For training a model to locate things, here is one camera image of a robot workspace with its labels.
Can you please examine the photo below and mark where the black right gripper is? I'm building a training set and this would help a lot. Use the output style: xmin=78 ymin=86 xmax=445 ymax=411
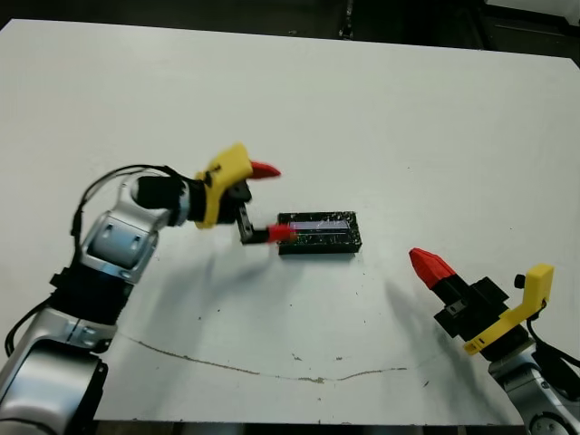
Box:
xmin=408 ymin=246 xmax=531 ymax=363

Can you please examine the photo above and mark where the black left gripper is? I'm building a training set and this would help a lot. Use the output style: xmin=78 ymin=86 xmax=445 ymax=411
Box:
xmin=179 ymin=160 xmax=300 ymax=247

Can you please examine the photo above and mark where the black glossy box lid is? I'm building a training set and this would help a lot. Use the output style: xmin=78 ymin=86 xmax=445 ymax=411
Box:
xmin=276 ymin=209 xmax=363 ymax=258

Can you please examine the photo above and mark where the black stand leg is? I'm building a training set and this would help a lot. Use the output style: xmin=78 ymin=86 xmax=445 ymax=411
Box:
xmin=338 ymin=0 xmax=357 ymax=40

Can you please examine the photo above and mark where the white panel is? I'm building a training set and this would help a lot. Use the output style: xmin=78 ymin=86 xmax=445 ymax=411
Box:
xmin=482 ymin=0 xmax=580 ymax=22

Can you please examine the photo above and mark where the yellow left wrist camera mount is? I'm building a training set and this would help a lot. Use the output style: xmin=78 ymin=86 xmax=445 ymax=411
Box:
xmin=194 ymin=141 xmax=254 ymax=231

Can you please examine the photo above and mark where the yellow wrist camera mount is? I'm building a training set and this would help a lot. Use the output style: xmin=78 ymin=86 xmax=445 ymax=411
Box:
xmin=462 ymin=264 xmax=556 ymax=357
xmin=194 ymin=141 xmax=254 ymax=231

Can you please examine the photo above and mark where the yellow right wrist camera mount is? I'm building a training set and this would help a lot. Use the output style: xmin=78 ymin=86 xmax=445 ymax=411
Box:
xmin=462 ymin=264 xmax=556 ymax=357

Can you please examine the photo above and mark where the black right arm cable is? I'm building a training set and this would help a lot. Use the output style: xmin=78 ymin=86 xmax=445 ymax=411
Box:
xmin=525 ymin=301 xmax=580 ymax=400

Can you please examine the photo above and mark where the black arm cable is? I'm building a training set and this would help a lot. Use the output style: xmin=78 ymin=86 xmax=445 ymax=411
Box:
xmin=4 ymin=163 xmax=182 ymax=354
xmin=525 ymin=301 xmax=580 ymax=400

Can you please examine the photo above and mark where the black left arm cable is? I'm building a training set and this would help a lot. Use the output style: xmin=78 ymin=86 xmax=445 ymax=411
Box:
xmin=4 ymin=163 xmax=182 ymax=354

